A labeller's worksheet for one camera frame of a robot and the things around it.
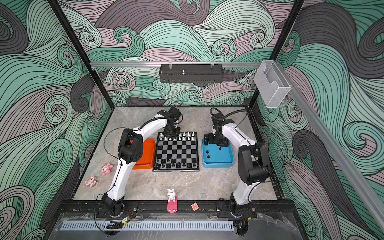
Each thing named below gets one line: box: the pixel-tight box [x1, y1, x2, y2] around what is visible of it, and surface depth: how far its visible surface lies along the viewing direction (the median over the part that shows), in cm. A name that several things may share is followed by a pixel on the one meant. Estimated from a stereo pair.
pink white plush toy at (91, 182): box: [84, 176, 98, 188], surface depth 81 cm
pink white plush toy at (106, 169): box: [101, 163, 114, 176], surface depth 85 cm
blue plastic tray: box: [201, 138, 234, 168], surface depth 94 cm
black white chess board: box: [152, 131, 200, 172], surface depth 94 cm
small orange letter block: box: [191, 201, 200, 212], surface depth 75 cm
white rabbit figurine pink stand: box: [167, 188, 178, 213], surface depth 74 cm
